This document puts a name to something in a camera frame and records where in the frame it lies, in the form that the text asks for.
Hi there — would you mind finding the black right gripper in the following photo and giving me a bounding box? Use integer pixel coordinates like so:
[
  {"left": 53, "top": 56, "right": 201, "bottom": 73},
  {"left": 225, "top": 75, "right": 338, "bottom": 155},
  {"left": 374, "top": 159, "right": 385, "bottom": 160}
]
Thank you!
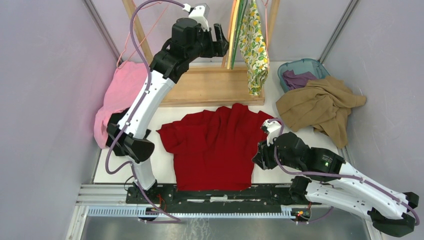
[{"left": 251, "top": 134, "right": 302, "bottom": 170}]

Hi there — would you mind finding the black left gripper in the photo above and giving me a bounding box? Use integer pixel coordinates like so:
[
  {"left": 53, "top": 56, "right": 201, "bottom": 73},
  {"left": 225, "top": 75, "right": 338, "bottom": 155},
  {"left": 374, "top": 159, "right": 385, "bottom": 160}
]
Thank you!
[{"left": 186, "top": 23, "right": 232, "bottom": 63}]

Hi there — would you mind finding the yellow wooden hanger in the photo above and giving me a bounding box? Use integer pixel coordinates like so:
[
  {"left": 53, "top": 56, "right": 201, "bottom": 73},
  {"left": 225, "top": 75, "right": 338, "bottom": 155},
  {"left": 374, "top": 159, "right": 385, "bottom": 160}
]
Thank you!
[{"left": 221, "top": 0, "right": 240, "bottom": 70}]

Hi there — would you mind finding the lemon print skirt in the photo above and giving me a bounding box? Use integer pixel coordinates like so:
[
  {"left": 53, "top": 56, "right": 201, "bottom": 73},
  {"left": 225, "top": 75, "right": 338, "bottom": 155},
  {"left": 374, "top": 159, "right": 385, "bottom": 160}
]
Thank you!
[{"left": 238, "top": 0, "right": 270, "bottom": 96}]

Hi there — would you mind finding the red garment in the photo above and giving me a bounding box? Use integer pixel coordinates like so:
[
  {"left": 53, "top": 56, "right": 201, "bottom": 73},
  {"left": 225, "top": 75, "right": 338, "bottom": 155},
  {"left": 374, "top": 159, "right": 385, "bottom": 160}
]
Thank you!
[{"left": 157, "top": 103, "right": 272, "bottom": 191}]

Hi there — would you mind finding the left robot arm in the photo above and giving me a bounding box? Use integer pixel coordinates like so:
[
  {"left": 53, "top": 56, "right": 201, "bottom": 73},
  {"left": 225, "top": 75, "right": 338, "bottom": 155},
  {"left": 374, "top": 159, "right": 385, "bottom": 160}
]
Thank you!
[{"left": 107, "top": 18, "right": 229, "bottom": 204}]

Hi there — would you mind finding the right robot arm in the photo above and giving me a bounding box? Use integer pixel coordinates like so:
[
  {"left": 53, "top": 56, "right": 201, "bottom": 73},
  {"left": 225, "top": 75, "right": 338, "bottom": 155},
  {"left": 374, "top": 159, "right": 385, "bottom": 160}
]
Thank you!
[{"left": 252, "top": 132, "right": 419, "bottom": 238}]

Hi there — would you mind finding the pink hanger on rack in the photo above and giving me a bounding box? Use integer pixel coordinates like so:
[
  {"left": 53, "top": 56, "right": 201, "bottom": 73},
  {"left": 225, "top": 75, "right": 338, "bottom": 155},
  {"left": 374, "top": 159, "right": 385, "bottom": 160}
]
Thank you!
[{"left": 115, "top": 0, "right": 172, "bottom": 70}]

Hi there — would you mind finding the wooden clothes rack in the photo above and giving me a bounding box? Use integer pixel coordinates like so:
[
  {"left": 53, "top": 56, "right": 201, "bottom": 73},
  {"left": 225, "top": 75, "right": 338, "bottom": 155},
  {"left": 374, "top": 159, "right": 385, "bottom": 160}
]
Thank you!
[{"left": 122, "top": 0, "right": 280, "bottom": 107}]

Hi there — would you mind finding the tan garment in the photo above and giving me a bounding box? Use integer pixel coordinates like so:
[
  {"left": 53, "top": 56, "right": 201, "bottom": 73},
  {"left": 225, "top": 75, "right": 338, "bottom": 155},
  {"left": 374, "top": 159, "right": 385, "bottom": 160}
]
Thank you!
[{"left": 275, "top": 76, "right": 367, "bottom": 149}]

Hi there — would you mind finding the purple cloth in basket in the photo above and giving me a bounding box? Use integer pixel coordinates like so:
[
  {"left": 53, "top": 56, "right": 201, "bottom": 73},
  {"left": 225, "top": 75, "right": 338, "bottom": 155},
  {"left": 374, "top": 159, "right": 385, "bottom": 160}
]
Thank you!
[{"left": 282, "top": 70, "right": 317, "bottom": 90}]

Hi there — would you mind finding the teal plastic basket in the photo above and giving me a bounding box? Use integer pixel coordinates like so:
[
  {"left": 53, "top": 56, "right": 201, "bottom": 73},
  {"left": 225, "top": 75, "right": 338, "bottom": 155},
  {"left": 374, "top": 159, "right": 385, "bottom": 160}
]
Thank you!
[{"left": 277, "top": 58, "right": 330, "bottom": 93}]

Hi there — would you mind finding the pink garment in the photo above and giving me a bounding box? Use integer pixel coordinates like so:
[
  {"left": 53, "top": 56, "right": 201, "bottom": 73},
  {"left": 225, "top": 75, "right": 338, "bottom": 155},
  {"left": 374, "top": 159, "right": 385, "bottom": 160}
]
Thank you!
[{"left": 93, "top": 61, "right": 148, "bottom": 149}]

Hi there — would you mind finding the black cloth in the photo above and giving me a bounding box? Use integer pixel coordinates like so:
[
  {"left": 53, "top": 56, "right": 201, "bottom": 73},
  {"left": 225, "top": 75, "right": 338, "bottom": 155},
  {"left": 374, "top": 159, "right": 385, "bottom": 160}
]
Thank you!
[{"left": 106, "top": 107, "right": 152, "bottom": 156}]

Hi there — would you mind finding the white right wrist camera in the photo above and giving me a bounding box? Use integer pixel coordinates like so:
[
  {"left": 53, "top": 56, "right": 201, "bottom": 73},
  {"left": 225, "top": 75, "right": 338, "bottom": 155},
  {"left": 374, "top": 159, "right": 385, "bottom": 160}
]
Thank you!
[{"left": 261, "top": 118, "right": 284, "bottom": 147}]

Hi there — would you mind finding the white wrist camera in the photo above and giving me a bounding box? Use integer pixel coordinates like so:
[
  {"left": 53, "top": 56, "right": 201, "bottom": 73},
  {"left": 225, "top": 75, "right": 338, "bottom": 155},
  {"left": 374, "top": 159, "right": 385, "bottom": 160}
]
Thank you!
[
  {"left": 261, "top": 118, "right": 284, "bottom": 147},
  {"left": 182, "top": 3, "right": 211, "bottom": 32}
]

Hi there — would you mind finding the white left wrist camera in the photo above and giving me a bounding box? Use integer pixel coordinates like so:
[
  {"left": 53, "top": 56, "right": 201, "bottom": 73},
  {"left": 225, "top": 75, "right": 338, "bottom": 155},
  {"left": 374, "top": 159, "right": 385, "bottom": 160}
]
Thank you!
[{"left": 182, "top": 3, "right": 211, "bottom": 32}]

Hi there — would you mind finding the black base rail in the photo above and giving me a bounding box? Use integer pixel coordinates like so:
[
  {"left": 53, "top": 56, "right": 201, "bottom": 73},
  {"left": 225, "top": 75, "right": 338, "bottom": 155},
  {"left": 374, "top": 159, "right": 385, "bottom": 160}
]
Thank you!
[{"left": 125, "top": 183, "right": 310, "bottom": 214}]

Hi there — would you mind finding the green wire hanger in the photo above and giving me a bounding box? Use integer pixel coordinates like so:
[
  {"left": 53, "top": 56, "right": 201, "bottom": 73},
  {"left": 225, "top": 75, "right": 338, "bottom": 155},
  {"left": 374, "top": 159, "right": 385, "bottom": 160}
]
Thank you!
[{"left": 229, "top": 0, "right": 248, "bottom": 70}]

